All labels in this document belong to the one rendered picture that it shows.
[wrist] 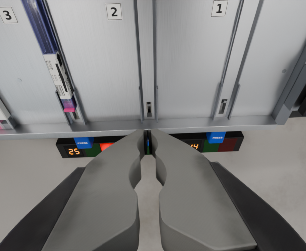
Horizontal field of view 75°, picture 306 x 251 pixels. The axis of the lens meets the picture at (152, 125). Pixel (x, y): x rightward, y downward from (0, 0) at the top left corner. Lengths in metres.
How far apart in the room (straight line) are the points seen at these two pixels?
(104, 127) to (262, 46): 0.23
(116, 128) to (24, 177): 0.98
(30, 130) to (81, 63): 0.14
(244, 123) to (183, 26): 0.17
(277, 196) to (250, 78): 1.02
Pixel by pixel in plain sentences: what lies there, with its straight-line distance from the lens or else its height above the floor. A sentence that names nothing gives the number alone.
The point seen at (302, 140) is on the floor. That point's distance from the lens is 1.30.
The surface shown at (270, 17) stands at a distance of 0.28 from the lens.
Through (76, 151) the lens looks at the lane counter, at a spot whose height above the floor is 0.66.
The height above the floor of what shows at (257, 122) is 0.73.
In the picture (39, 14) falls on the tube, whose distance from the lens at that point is 0.25.
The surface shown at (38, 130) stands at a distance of 0.34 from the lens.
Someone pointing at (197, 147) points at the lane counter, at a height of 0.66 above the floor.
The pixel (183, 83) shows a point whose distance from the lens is 0.28.
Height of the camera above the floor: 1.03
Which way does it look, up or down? 89 degrees down
